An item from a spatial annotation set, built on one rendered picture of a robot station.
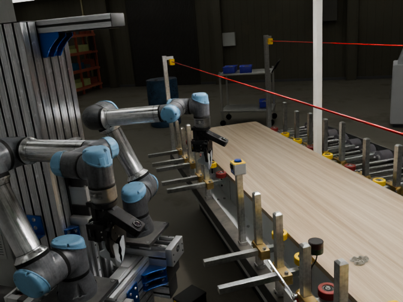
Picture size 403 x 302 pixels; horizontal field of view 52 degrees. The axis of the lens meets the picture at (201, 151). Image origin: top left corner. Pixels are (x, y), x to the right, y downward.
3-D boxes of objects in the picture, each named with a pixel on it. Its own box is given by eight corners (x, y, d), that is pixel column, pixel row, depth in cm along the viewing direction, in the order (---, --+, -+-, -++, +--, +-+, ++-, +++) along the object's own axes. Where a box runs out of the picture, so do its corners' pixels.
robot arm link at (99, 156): (92, 143, 118) (116, 144, 114) (98, 179, 121) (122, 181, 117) (72, 151, 111) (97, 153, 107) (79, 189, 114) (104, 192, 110)
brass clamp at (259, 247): (260, 260, 211) (259, 251, 209) (250, 248, 223) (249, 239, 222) (271, 258, 212) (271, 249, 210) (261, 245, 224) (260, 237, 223)
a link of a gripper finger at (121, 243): (110, 259, 127) (106, 232, 124) (128, 261, 125) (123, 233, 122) (105, 264, 124) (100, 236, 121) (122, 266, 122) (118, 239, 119)
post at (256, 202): (258, 276, 222) (254, 193, 208) (255, 272, 225) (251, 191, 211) (264, 275, 222) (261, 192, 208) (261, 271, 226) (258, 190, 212)
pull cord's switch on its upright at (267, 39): (270, 138, 457) (266, 35, 425) (266, 136, 466) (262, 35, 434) (276, 138, 459) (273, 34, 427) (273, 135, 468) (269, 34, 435)
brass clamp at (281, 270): (282, 287, 187) (281, 277, 185) (269, 271, 200) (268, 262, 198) (294, 283, 188) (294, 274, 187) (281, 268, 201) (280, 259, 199)
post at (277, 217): (278, 305, 198) (275, 214, 185) (275, 301, 202) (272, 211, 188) (285, 303, 199) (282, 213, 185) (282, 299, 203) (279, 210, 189)
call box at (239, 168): (234, 177, 230) (234, 163, 227) (230, 173, 236) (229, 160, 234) (246, 175, 231) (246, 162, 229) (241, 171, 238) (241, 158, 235)
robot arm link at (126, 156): (135, 209, 205) (79, 111, 195) (145, 196, 219) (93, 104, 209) (155, 201, 201) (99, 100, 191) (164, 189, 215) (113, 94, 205)
